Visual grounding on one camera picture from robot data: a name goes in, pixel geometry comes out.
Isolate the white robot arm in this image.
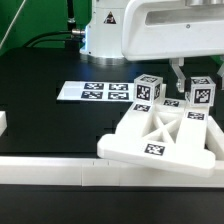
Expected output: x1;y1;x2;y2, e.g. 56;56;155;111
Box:
121;0;224;92

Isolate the white chair backrest frame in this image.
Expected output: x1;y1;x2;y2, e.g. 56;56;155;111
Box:
97;99;216;177

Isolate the white fence wall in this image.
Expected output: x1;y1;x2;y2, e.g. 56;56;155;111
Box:
0;156;224;188
0;111;7;136
212;122;224;160

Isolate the black cable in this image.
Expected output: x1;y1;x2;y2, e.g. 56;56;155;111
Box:
24;29;87;48

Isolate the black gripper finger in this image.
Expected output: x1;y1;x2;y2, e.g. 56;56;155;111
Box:
169;58;186;93
217;56;224;90

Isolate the white fence right wall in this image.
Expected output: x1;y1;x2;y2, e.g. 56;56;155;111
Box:
212;122;224;160

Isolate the white fence front wall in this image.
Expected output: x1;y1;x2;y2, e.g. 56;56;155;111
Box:
0;156;224;188

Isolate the white fence left wall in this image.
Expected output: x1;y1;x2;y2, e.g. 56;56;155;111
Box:
0;111;7;136

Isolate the white marker base plate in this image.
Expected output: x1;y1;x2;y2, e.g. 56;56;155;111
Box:
57;81;134;102

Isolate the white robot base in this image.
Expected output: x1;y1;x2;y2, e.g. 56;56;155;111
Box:
80;0;130;65

